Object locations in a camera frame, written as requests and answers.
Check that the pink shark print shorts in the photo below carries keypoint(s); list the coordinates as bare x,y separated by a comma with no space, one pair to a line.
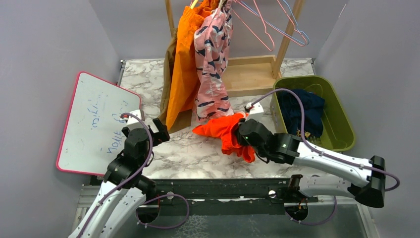
212,45

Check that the light blue wire hanger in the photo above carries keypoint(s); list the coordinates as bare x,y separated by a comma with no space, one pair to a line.
275,17

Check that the tan brown shorts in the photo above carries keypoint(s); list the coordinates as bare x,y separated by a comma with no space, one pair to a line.
183,119

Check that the wooden clothes rack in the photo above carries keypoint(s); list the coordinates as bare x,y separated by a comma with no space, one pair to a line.
246,76

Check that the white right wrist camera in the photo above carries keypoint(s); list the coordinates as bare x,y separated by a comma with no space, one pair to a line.
254,111

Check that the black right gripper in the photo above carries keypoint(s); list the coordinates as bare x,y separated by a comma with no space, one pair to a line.
240,139

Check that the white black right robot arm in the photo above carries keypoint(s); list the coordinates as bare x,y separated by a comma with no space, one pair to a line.
358,178

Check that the colourful comic print shorts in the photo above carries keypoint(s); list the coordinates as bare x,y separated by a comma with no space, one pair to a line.
306,134

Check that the pink wire hanger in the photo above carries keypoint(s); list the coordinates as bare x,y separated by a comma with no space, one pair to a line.
292,25
248,12

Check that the navy blue shorts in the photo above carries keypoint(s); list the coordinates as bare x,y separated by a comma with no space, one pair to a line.
310,105

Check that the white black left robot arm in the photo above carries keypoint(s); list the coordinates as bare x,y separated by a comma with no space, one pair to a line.
124,188

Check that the olive green plastic basket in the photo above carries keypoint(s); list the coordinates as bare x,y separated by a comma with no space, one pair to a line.
337,134

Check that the pink framed whiteboard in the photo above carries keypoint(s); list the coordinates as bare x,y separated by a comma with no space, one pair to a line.
92,136

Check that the red orange shorts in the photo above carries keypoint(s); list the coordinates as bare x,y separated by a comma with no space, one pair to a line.
223,128

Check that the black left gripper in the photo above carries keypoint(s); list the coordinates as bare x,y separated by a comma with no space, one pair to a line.
161,136

